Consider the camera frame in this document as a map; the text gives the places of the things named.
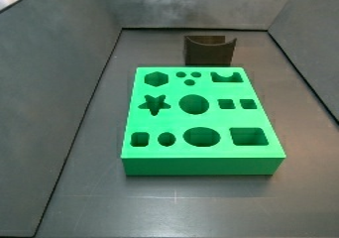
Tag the green shape-sorter fixture block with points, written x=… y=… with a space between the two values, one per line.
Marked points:
x=197 y=123

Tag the black curved regrasp stand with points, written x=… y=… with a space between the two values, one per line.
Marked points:
x=209 y=50

